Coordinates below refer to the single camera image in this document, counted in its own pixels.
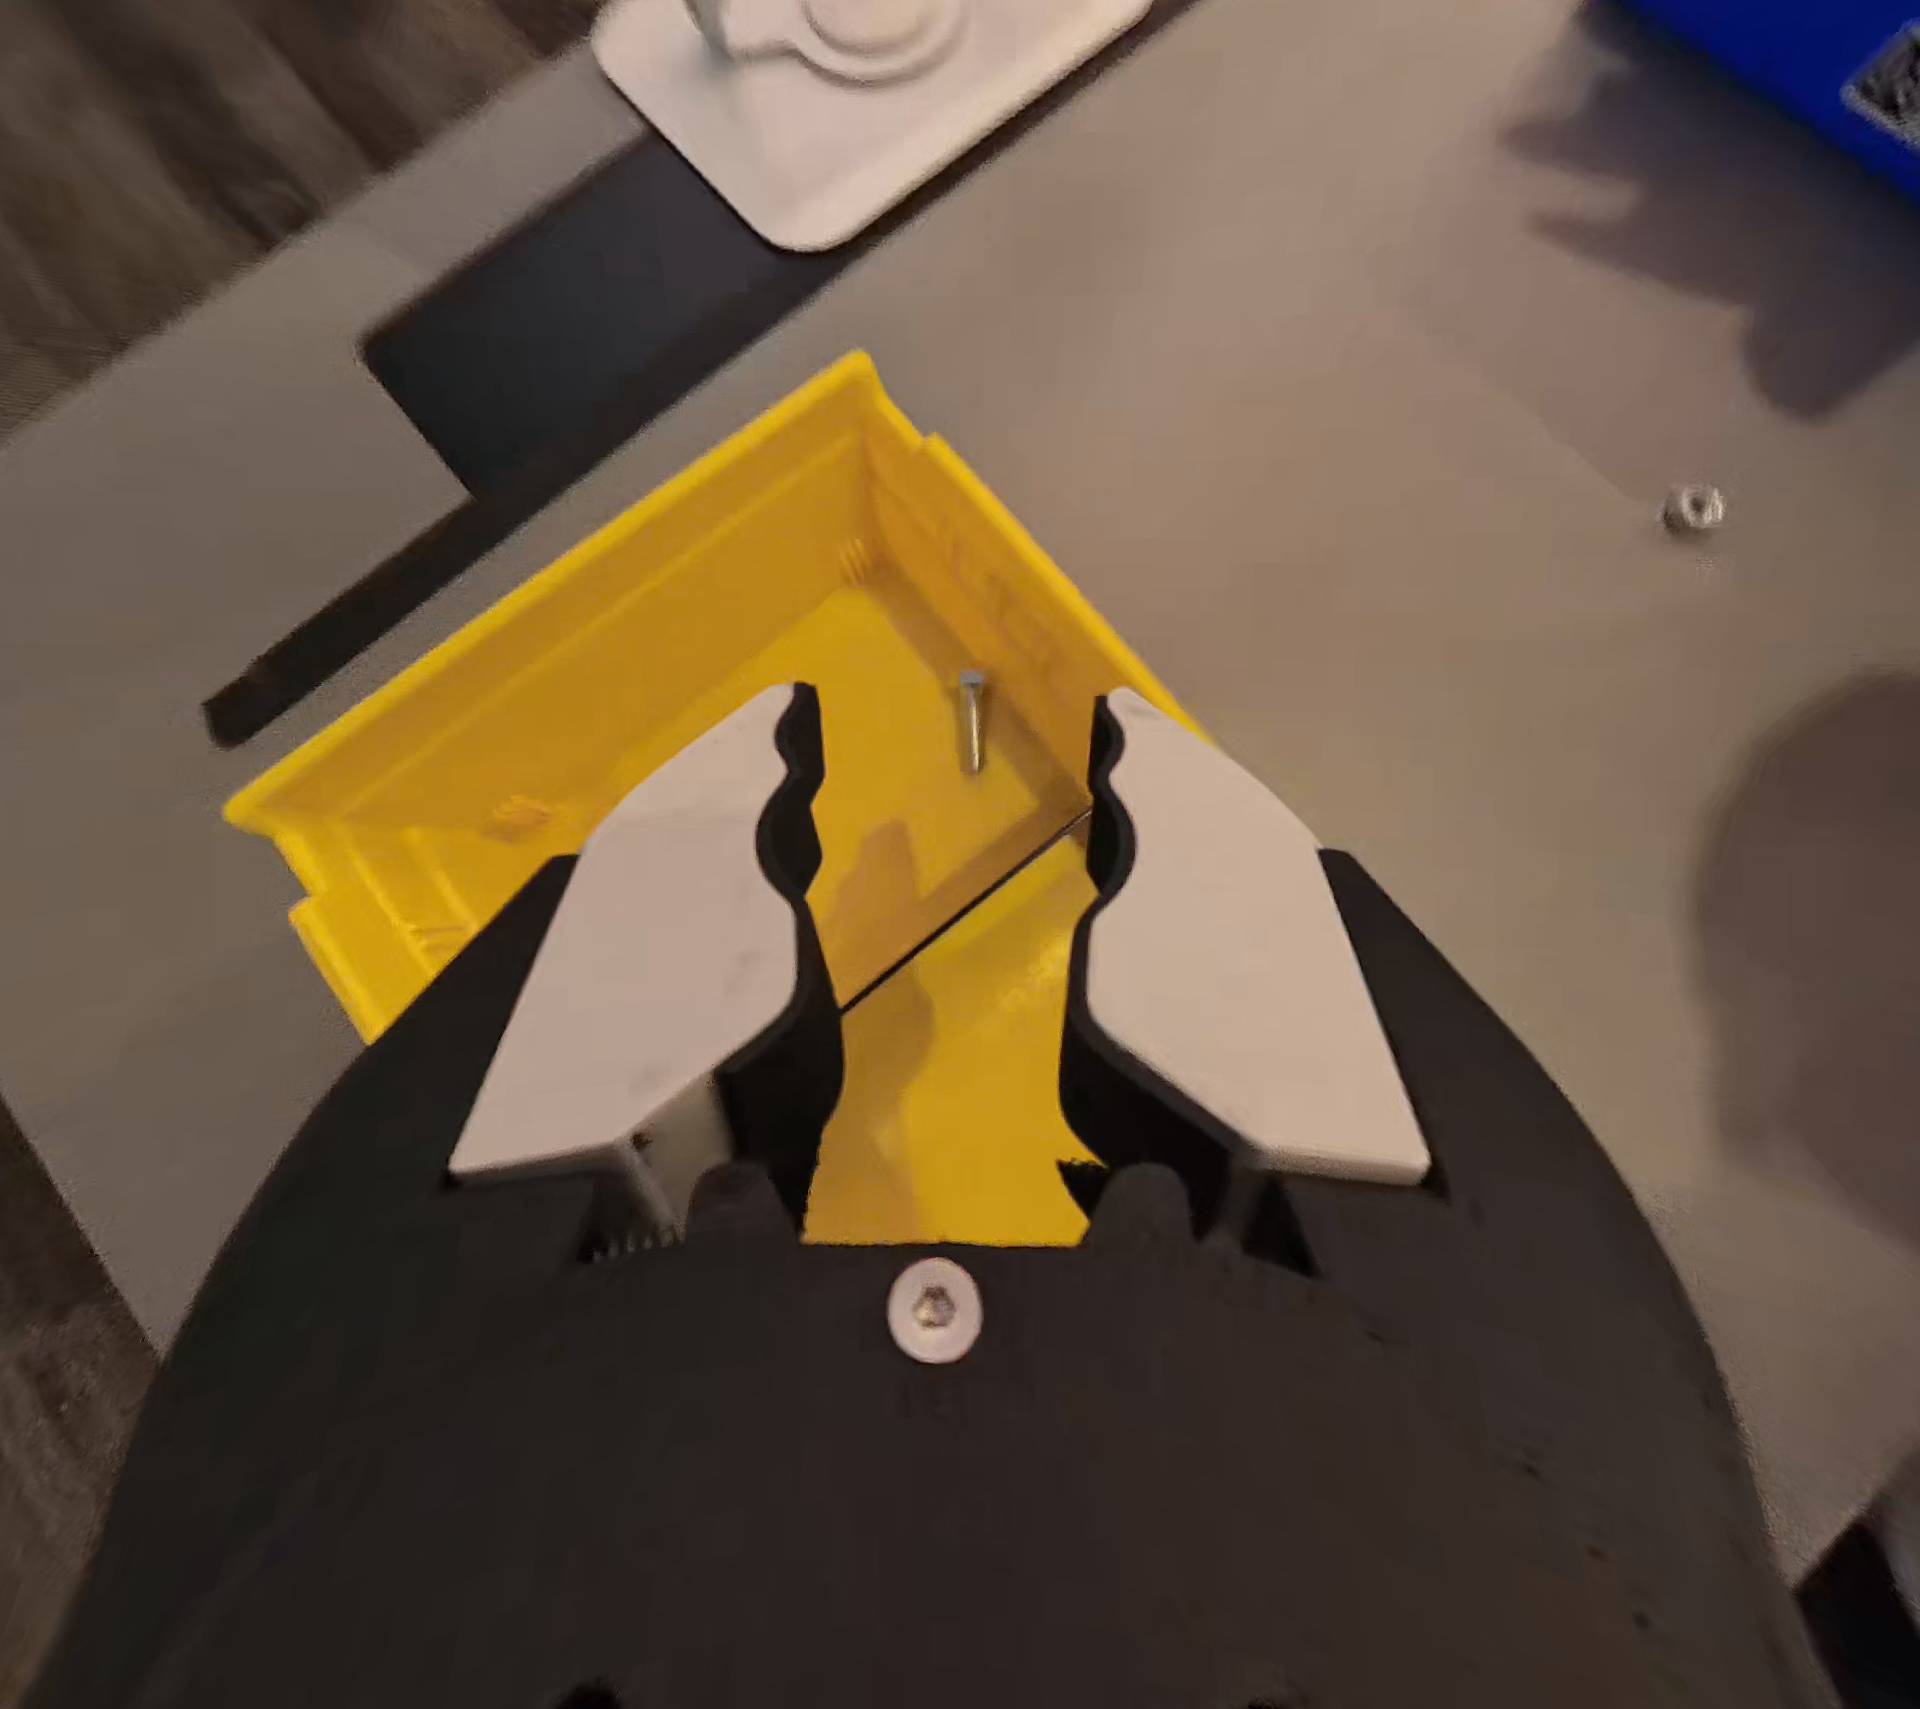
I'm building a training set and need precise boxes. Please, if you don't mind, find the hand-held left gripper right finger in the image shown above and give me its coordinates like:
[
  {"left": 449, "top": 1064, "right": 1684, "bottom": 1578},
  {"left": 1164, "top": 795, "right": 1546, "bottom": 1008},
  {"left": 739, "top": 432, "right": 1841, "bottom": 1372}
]
[{"left": 1069, "top": 689, "right": 1434, "bottom": 1186}]

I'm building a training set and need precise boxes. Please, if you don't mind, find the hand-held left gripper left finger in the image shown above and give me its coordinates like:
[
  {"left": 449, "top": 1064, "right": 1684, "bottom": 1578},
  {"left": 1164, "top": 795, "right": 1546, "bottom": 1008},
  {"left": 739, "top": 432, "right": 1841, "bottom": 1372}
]
[{"left": 446, "top": 682, "right": 847, "bottom": 1183}]

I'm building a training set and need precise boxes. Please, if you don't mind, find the yellow plastic bin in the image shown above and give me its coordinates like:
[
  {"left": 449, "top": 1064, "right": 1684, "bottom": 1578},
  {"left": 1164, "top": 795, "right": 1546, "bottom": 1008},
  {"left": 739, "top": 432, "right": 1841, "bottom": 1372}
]
[{"left": 222, "top": 345, "right": 1220, "bottom": 1248}]

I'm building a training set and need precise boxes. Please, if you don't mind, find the brown cardboard bin divider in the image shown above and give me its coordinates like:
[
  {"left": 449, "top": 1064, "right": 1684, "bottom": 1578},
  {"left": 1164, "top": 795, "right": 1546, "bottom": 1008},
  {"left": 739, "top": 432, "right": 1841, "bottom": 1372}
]
[{"left": 837, "top": 806, "right": 1098, "bottom": 1018}]

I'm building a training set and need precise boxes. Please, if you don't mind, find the white document stand with instructions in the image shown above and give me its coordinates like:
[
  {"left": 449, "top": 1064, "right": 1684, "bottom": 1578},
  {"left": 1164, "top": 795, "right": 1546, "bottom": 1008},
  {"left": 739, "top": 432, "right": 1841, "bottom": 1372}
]
[{"left": 348, "top": 0, "right": 1160, "bottom": 255}]

